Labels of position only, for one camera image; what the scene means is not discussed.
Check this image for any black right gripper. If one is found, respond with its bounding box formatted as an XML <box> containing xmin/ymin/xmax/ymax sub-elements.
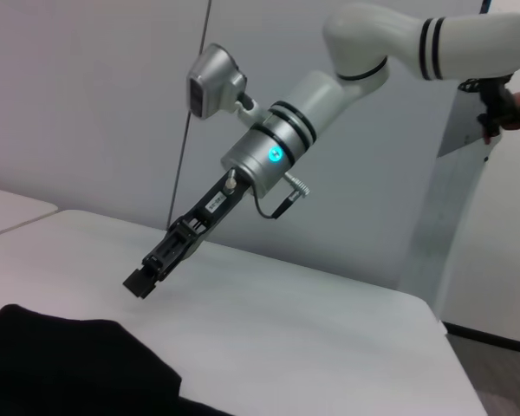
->
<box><xmin>122</xmin><ymin>168</ymin><xmax>256</xmax><ymax>301</ymax></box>

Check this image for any black t-shirt with FREE print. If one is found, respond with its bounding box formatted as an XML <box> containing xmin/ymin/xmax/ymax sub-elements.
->
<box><xmin>0</xmin><ymin>304</ymin><xmax>235</xmax><ymax>416</ymax></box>

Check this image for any person hand in black glove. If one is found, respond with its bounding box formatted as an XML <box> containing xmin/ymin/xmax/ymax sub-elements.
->
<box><xmin>476</xmin><ymin>75</ymin><xmax>520</xmax><ymax>146</ymax></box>

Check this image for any black baseboard strip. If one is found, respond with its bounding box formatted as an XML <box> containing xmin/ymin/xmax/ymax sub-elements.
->
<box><xmin>441</xmin><ymin>320</ymin><xmax>520</xmax><ymax>359</ymax></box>

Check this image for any right gripper cable with plug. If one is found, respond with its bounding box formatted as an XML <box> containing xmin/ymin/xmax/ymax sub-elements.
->
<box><xmin>253</xmin><ymin>171</ymin><xmax>312</xmax><ymax>220</ymax></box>

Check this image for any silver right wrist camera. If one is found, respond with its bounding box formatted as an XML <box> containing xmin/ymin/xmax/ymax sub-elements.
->
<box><xmin>185</xmin><ymin>42</ymin><xmax>249</xmax><ymax>120</ymax></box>

